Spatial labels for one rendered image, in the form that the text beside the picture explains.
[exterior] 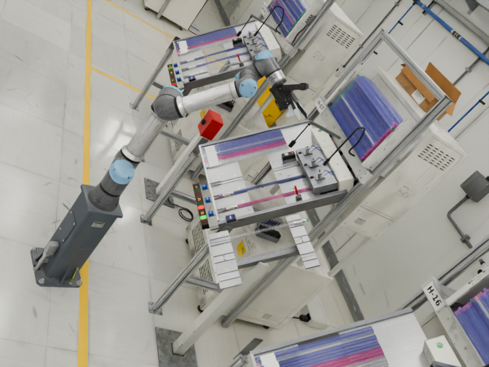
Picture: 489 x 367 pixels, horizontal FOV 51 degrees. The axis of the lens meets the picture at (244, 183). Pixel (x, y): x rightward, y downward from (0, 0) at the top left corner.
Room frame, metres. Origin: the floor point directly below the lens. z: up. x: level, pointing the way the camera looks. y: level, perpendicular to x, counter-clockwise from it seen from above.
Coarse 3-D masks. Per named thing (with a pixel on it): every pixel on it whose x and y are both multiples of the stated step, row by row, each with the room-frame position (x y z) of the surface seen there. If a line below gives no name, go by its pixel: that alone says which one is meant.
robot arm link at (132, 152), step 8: (168, 88) 2.20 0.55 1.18; (176, 88) 2.23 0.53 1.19; (176, 96) 2.16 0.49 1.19; (152, 104) 2.17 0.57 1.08; (152, 112) 2.16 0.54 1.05; (144, 120) 2.19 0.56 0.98; (152, 120) 2.16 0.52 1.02; (160, 120) 2.17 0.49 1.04; (144, 128) 2.16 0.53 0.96; (152, 128) 2.17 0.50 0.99; (160, 128) 2.20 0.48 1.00; (136, 136) 2.17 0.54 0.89; (144, 136) 2.16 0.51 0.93; (152, 136) 2.18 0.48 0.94; (128, 144) 2.18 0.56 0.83; (136, 144) 2.16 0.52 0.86; (144, 144) 2.17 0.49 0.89; (120, 152) 2.16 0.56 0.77; (128, 152) 2.16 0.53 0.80; (136, 152) 2.17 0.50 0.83; (128, 160) 2.15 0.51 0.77; (136, 160) 2.17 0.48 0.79
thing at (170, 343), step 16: (240, 272) 2.19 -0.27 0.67; (256, 272) 2.16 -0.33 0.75; (240, 288) 2.16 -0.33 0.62; (224, 304) 2.16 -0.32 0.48; (208, 320) 2.15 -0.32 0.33; (160, 336) 2.18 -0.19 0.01; (176, 336) 2.26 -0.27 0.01; (192, 336) 2.15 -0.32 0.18; (160, 352) 2.09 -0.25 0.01; (176, 352) 2.15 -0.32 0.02; (192, 352) 2.24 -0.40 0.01
